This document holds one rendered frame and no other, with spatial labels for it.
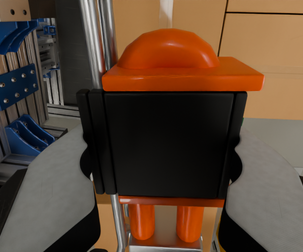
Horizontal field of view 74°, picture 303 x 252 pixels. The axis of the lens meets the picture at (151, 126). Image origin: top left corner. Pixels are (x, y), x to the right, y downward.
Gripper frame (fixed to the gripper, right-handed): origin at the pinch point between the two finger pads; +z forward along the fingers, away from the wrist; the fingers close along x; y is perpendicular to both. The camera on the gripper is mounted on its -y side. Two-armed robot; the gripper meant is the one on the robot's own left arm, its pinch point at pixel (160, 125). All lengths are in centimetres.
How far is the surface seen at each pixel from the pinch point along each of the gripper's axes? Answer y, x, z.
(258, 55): 7, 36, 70
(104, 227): 54, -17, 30
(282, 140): 78, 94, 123
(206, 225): 50, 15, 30
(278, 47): 4, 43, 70
